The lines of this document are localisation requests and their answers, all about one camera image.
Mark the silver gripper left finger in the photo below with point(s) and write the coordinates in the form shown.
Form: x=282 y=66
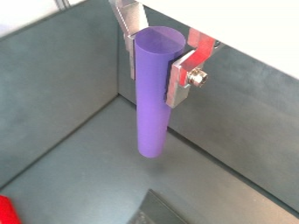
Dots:
x=130 y=13

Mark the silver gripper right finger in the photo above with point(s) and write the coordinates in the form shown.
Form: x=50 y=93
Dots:
x=186 y=69

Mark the purple cylinder peg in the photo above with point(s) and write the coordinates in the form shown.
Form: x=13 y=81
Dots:
x=158 y=46

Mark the red peg board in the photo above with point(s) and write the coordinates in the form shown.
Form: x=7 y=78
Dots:
x=9 y=215

